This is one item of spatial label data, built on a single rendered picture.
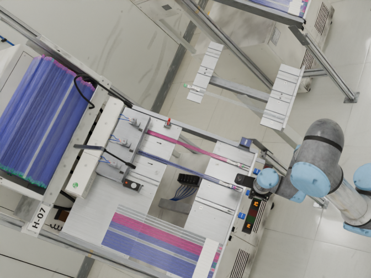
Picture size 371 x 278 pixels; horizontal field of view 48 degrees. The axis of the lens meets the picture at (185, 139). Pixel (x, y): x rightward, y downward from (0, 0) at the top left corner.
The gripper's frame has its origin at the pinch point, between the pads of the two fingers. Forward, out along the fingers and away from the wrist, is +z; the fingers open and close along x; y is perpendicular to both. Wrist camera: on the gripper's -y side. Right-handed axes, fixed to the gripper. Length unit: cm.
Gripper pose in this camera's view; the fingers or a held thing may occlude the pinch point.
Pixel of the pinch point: (250, 192)
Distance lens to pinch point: 194.8
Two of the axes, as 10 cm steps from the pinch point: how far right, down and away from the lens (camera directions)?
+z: 0.0, 3.1, 9.5
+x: 3.6, -8.9, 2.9
